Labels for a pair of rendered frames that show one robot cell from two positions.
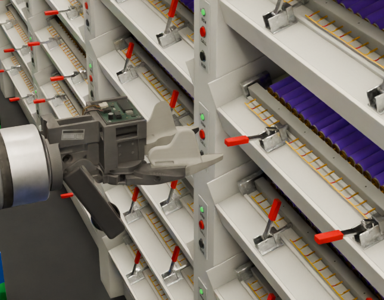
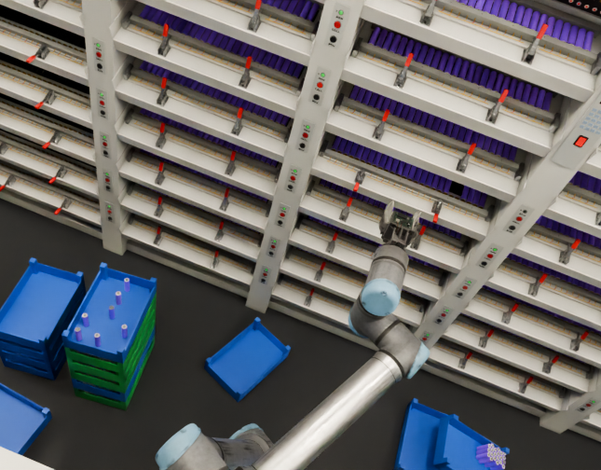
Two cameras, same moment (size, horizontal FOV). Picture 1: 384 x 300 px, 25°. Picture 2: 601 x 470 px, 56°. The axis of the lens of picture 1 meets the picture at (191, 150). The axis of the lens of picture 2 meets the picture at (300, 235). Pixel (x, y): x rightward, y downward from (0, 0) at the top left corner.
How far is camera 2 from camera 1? 1.47 m
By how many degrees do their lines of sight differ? 51
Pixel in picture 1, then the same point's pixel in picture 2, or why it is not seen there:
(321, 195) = (402, 197)
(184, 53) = (254, 135)
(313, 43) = (403, 142)
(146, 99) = (190, 155)
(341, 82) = (435, 161)
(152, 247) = (188, 225)
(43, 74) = not seen: outside the picture
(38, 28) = not seen: outside the picture
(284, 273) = (361, 226)
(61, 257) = (63, 248)
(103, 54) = (119, 129)
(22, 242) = (26, 252)
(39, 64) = not seen: outside the picture
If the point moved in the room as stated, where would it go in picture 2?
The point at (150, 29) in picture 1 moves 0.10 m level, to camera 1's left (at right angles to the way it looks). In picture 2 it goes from (212, 123) to (189, 134)
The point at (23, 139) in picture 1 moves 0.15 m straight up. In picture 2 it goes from (402, 255) to (424, 216)
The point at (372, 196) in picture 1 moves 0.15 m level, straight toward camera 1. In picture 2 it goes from (430, 192) to (461, 225)
